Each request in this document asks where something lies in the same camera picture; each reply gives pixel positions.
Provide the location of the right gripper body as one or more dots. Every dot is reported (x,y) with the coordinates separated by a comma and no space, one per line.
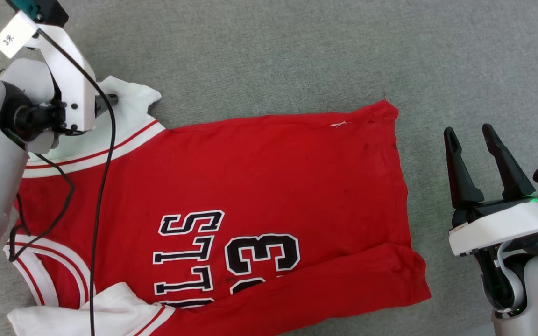
(498,226)

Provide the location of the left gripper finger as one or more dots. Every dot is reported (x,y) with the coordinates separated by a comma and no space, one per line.
(105,101)

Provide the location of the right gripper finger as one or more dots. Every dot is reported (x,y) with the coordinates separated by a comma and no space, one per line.
(514,177)
(463,177)

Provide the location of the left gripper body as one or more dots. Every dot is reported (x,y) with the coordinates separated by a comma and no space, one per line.
(77,88)

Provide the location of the red Bulls basketball jersey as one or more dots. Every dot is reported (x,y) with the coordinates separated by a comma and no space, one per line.
(273,168)

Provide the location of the grey fabric sofa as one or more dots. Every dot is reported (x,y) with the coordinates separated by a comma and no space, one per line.
(297,46)

